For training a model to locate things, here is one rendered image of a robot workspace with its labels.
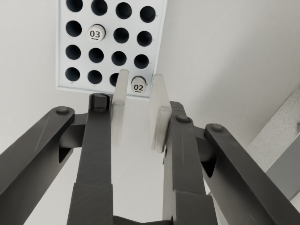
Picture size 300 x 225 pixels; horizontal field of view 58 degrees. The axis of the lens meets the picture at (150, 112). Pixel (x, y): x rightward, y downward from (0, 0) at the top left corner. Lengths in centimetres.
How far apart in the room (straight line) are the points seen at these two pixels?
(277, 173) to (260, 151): 109
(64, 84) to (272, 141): 116
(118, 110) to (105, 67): 9
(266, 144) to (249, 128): 101
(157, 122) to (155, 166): 17
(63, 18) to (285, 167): 21
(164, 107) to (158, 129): 1
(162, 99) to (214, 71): 12
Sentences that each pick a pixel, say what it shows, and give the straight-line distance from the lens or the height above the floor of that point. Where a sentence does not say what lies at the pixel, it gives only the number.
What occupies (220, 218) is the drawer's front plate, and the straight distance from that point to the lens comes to 25.
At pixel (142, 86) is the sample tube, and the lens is 22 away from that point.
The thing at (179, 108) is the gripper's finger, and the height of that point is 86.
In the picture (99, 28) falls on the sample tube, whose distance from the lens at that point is 22.
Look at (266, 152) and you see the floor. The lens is 135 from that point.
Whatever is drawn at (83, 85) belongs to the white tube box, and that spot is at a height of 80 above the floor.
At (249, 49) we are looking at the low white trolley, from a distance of 29.
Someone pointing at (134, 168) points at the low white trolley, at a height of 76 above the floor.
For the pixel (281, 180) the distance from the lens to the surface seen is 24.
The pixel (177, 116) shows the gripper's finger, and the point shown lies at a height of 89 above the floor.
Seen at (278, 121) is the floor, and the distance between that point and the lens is 129.
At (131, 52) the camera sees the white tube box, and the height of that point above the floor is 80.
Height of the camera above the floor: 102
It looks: 65 degrees down
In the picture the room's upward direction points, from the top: 176 degrees clockwise
